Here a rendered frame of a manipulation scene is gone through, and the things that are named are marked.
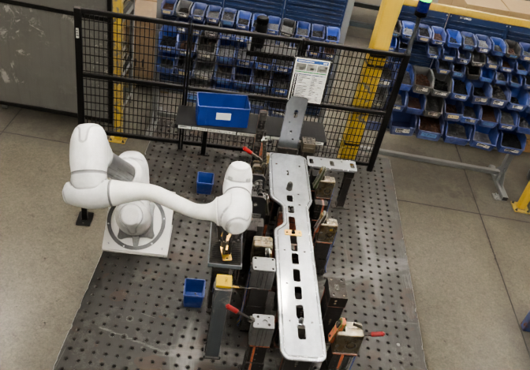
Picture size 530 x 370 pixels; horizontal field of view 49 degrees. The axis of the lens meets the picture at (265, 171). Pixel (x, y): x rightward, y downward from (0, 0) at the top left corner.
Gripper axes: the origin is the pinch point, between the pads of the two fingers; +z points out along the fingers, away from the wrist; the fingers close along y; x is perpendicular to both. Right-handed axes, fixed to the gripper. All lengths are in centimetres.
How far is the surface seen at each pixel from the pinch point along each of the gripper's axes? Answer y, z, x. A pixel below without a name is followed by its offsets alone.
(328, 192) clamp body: 68, 23, 62
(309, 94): 68, -1, 125
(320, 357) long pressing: 33, 20, -41
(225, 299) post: -1.8, 11.2, -18.2
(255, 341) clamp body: 10.1, 23.7, -29.9
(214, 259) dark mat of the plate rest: -5.3, 4.2, -3.0
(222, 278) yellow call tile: -3.5, 4.2, -13.3
